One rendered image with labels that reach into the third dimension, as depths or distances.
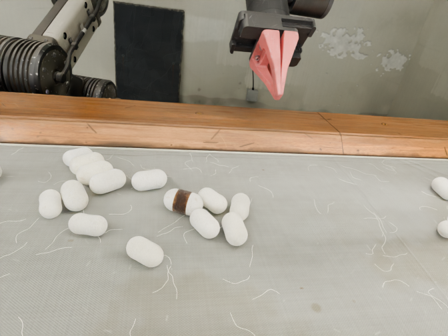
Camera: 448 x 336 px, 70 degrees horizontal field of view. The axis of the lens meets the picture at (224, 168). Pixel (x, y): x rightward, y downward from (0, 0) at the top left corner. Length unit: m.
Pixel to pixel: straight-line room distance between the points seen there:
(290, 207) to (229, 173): 0.09
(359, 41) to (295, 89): 0.53
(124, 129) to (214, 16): 1.93
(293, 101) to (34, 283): 2.37
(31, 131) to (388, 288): 0.41
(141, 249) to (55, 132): 0.23
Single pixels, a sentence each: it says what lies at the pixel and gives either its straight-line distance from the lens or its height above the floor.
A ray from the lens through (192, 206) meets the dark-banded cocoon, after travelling 0.30.
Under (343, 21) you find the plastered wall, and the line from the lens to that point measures 2.51.
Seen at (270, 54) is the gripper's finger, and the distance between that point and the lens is 0.41.
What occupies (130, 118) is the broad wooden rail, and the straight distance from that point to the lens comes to 0.45.
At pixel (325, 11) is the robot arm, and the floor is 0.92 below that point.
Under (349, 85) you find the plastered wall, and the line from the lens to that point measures 2.64.
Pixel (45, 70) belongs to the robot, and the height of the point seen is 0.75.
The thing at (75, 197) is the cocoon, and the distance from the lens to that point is 0.31.
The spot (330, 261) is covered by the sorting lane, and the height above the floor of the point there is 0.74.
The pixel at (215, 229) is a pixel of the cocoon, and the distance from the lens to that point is 0.28.
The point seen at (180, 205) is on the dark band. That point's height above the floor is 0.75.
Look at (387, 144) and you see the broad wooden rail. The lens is 0.55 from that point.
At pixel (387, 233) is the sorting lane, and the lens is 0.37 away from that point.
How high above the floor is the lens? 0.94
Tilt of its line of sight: 30 degrees down
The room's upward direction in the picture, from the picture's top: 8 degrees clockwise
